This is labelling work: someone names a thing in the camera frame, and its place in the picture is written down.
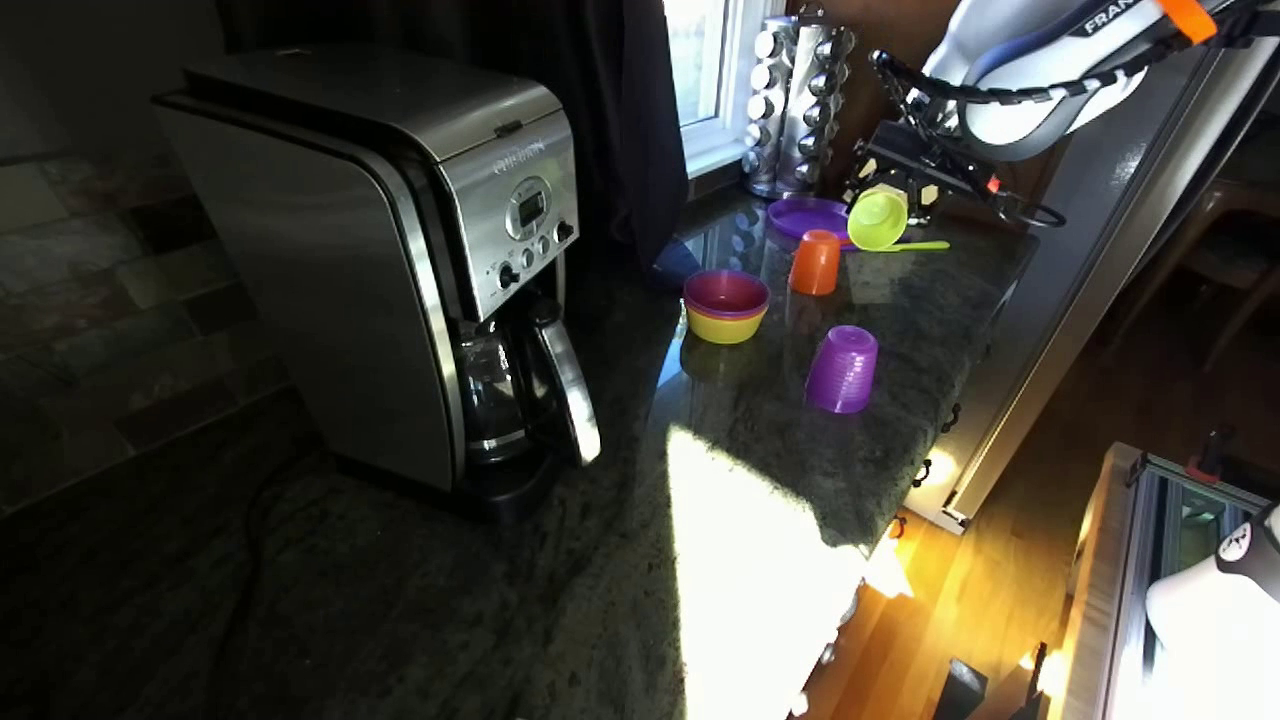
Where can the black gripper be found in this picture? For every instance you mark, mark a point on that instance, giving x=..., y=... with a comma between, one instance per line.
x=941, y=162

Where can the yellow-green plastic cup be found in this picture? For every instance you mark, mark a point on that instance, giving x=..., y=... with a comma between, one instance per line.
x=878, y=220

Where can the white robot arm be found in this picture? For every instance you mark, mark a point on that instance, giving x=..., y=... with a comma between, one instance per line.
x=1042, y=53

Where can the orange plastic cup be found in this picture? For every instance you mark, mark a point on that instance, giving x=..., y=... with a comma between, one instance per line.
x=818, y=264

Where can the purple plastic cup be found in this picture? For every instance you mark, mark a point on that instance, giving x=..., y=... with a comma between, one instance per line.
x=842, y=370

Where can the green plastic spoon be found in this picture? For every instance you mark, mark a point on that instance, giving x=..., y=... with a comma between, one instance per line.
x=925, y=244

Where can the purple plastic plate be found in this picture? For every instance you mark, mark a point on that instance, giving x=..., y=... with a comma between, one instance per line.
x=803, y=219

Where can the chrome spice jar rack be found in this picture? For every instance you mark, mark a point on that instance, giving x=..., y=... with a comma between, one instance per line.
x=786, y=107

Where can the magenta plastic bowl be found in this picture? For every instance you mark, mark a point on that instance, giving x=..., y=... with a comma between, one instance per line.
x=726, y=291

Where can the yellow plastic bowl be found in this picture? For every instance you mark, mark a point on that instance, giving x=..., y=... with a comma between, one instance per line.
x=726, y=328

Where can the white framed window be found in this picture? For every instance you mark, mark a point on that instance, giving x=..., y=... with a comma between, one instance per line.
x=700, y=66

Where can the glass coffee carafe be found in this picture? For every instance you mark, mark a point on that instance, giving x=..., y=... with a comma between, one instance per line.
x=503, y=403

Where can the silver black coffee maker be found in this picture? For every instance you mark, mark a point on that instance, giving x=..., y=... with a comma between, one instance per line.
x=334, y=240

